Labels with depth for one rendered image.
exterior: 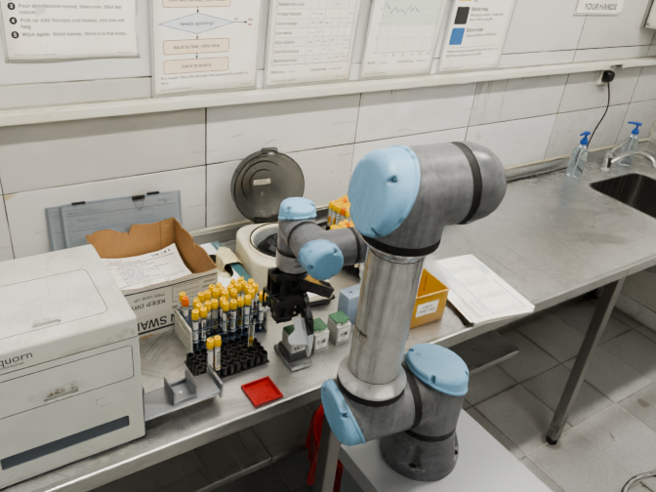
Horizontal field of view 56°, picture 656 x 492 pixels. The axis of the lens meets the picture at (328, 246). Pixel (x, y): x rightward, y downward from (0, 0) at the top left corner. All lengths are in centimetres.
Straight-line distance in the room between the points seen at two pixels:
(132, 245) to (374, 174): 104
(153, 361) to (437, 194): 88
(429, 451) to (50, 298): 73
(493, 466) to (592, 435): 161
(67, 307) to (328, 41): 108
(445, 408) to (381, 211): 46
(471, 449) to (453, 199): 63
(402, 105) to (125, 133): 92
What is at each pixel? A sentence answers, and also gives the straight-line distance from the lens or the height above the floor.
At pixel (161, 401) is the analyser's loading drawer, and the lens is 133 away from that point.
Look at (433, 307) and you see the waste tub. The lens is 165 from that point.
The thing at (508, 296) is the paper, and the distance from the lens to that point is 185.
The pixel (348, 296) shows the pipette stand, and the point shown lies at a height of 98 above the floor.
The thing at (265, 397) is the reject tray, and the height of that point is 88.
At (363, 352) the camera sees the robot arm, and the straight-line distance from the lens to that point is 98.
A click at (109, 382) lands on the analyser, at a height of 105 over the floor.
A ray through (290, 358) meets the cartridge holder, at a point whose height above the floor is 90.
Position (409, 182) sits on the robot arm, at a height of 154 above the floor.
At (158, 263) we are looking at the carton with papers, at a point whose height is 94.
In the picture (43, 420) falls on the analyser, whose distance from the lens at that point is 121.
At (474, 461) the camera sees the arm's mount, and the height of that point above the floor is 92.
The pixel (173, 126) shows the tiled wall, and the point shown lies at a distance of 171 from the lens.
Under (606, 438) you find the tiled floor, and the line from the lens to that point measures 291.
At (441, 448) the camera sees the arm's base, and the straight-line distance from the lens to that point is 121.
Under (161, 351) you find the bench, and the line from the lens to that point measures 151.
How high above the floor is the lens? 185
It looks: 30 degrees down
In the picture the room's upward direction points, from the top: 7 degrees clockwise
